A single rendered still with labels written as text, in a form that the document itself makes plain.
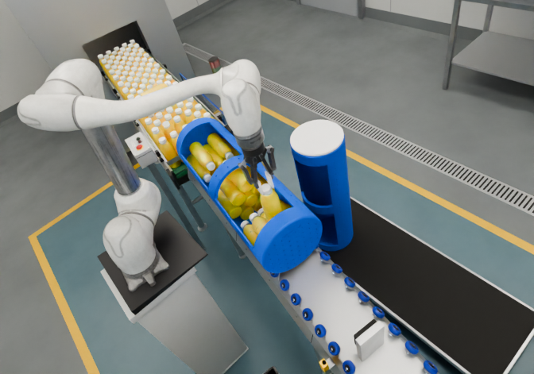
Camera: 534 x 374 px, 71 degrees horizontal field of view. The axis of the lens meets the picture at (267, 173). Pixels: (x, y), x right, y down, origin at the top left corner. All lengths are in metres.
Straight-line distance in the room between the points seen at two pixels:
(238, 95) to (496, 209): 2.33
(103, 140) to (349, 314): 1.09
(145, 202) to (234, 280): 1.29
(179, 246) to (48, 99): 0.83
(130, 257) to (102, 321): 1.53
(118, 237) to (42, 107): 0.55
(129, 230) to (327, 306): 0.80
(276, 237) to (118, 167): 0.65
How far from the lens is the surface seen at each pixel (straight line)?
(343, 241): 2.49
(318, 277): 1.57
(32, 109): 1.26
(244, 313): 2.62
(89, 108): 1.19
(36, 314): 3.45
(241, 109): 1.05
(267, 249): 1.38
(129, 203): 1.62
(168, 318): 1.82
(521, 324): 2.46
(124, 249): 1.54
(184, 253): 1.70
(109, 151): 1.48
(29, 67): 6.04
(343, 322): 1.49
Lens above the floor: 2.31
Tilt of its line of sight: 45 degrees down
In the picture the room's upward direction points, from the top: 17 degrees counter-clockwise
